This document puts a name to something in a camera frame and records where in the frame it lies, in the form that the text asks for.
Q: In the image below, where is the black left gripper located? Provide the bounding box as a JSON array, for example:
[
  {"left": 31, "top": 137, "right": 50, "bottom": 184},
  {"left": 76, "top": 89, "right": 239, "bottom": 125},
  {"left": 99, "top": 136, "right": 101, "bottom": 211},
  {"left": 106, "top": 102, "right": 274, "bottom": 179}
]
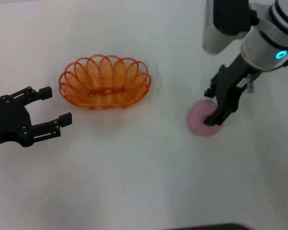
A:
[{"left": 0, "top": 86, "right": 73, "bottom": 148}]

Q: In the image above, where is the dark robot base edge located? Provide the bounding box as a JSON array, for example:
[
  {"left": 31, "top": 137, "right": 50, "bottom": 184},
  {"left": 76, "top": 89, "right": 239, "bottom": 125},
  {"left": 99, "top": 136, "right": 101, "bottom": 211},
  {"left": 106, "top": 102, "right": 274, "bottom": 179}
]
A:
[{"left": 180, "top": 222, "right": 253, "bottom": 230}]

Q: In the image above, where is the silver metal connector stub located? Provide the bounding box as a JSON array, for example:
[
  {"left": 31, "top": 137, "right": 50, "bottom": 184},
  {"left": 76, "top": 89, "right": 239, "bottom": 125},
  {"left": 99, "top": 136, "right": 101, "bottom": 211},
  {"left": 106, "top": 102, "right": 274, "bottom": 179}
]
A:
[{"left": 246, "top": 74, "right": 255, "bottom": 93}]

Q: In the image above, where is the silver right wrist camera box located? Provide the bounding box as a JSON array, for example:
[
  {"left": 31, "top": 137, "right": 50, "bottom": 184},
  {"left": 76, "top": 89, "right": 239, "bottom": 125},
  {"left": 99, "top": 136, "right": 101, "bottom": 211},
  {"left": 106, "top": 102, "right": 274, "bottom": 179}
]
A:
[{"left": 202, "top": 0, "right": 259, "bottom": 56}]

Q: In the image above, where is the orange wire basket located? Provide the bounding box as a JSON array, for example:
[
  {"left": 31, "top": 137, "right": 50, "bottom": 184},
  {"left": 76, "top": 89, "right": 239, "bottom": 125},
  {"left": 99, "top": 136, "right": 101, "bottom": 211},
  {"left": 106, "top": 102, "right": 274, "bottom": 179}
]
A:
[{"left": 59, "top": 54, "right": 151, "bottom": 110}]

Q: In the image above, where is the pink peach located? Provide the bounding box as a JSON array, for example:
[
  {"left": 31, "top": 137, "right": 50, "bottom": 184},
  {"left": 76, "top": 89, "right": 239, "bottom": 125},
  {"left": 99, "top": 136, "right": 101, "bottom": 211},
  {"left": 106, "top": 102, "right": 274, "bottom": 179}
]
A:
[{"left": 186, "top": 100, "right": 223, "bottom": 138}]

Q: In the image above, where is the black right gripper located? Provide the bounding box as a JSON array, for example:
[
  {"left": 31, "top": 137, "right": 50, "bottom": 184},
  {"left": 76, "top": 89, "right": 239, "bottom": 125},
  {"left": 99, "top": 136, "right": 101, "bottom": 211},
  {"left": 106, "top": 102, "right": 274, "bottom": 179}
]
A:
[{"left": 203, "top": 55, "right": 259, "bottom": 126}]

